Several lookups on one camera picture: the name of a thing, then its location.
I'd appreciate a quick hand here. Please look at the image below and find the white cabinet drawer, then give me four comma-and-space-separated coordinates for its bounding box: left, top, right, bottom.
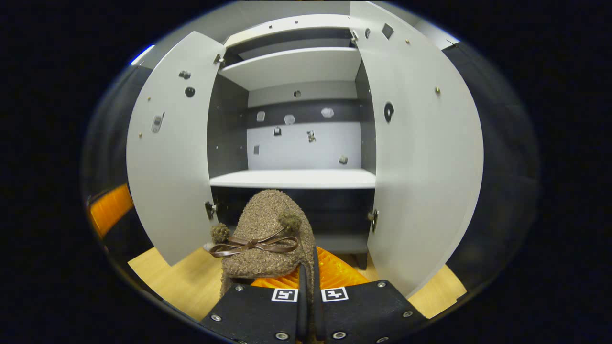
225, 14, 354, 47

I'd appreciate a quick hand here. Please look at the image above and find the white shoe cabinet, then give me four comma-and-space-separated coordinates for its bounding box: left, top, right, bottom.
126, 0, 484, 299

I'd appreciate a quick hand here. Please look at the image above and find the ceiling light panel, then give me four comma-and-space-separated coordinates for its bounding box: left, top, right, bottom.
130, 44, 155, 66

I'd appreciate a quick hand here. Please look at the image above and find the white cabinet shelf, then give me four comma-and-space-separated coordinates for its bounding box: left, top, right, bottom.
219, 47, 362, 91
209, 168, 377, 189

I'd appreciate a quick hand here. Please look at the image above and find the brown fuzzy shoe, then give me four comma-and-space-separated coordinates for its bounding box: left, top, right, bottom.
209, 189, 316, 299

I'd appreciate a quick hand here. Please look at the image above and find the white door with camera sticker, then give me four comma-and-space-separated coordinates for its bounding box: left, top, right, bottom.
126, 31, 226, 267

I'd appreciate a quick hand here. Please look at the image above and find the white door with headphones sticker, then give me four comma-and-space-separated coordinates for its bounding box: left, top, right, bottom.
350, 0, 484, 298

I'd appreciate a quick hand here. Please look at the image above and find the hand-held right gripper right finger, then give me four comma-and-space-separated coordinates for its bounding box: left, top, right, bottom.
313, 246, 426, 342

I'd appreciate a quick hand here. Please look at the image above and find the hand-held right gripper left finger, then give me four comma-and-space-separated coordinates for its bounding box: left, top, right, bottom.
201, 265, 308, 342

